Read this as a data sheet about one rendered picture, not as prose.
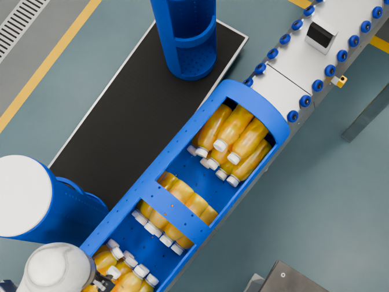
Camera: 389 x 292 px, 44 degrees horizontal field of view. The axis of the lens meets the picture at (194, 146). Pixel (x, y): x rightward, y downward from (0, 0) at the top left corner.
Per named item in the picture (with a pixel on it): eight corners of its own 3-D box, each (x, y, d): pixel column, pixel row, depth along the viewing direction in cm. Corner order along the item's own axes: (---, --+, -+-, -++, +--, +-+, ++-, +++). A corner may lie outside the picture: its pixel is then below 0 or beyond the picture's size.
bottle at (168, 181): (168, 171, 157) (135, 211, 154) (168, 170, 150) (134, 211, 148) (183, 185, 157) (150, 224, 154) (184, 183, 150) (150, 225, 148)
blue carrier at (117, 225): (287, 146, 168) (294, 116, 141) (123, 350, 153) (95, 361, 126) (224, 101, 176) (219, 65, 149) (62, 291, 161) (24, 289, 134)
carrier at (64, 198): (116, 241, 243) (105, 188, 250) (59, 225, 158) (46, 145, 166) (61, 255, 243) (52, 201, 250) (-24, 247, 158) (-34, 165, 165)
